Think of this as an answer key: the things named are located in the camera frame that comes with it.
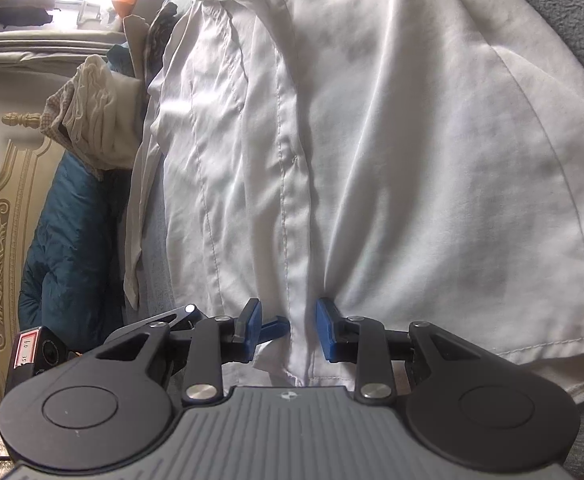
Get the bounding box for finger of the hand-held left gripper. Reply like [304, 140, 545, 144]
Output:
[258, 316, 291, 346]
[137, 304, 207, 333]

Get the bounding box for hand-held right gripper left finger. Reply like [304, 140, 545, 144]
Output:
[96, 299, 264, 405]

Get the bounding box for blue jeans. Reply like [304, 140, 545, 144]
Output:
[106, 42, 139, 80]

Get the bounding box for beige checkered garment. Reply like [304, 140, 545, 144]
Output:
[41, 79, 104, 182]

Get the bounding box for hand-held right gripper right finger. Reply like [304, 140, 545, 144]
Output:
[316, 297, 478, 404]

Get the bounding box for dark plaid shirt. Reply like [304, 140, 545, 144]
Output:
[143, 1, 181, 87]

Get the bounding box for khaki garment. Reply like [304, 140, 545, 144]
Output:
[121, 14, 153, 92]

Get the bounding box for white button-up shirt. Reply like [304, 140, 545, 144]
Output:
[123, 0, 584, 407]

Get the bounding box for cream carved headboard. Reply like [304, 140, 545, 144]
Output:
[0, 112, 69, 386]

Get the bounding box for blue quilt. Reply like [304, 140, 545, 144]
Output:
[17, 151, 127, 342]

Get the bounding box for black cushion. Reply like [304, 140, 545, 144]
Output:
[0, 6, 55, 27]

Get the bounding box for pile of folded clothes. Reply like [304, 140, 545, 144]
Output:
[54, 54, 146, 172]

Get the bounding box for grey bed blanket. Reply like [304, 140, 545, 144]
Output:
[139, 0, 584, 466]

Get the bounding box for white plastic bag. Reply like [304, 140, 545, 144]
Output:
[76, 0, 114, 27]

